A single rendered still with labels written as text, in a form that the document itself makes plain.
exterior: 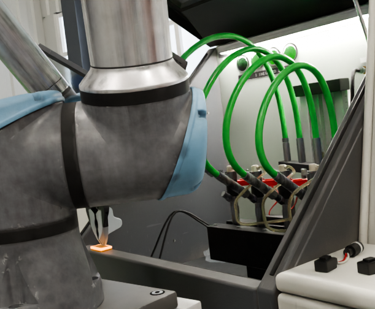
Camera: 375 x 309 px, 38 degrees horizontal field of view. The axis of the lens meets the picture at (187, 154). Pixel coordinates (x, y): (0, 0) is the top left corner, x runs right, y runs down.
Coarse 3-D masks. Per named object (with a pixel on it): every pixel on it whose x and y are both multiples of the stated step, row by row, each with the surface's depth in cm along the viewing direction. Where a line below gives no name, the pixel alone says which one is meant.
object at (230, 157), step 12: (264, 60) 109; (288, 60) 114; (252, 72) 107; (300, 72) 116; (240, 84) 105; (228, 108) 103; (312, 108) 118; (228, 120) 102; (312, 120) 119; (228, 132) 102; (312, 132) 119; (228, 144) 102; (312, 144) 119; (228, 156) 103; (240, 168) 104; (252, 180) 106; (264, 192) 108; (276, 192) 110
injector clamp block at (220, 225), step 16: (224, 224) 126; (272, 224) 119; (208, 240) 127; (224, 240) 122; (240, 240) 118; (256, 240) 114; (272, 240) 110; (224, 256) 123; (240, 256) 118; (256, 256) 114; (272, 256) 111; (256, 272) 115
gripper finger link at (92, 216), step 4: (96, 208) 130; (92, 212) 128; (96, 212) 128; (92, 216) 129; (92, 220) 129; (96, 220) 128; (92, 224) 129; (96, 224) 128; (92, 228) 129; (96, 228) 128; (96, 232) 128; (96, 236) 128
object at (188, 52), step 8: (224, 32) 125; (200, 40) 120; (208, 40) 121; (240, 40) 128; (248, 40) 129; (192, 48) 118; (184, 56) 117; (264, 64) 133; (272, 72) 134; (272, 80) 134; (280, 96) 135; (280, 104) 135; (280, 112) 136; (280, 120) 136
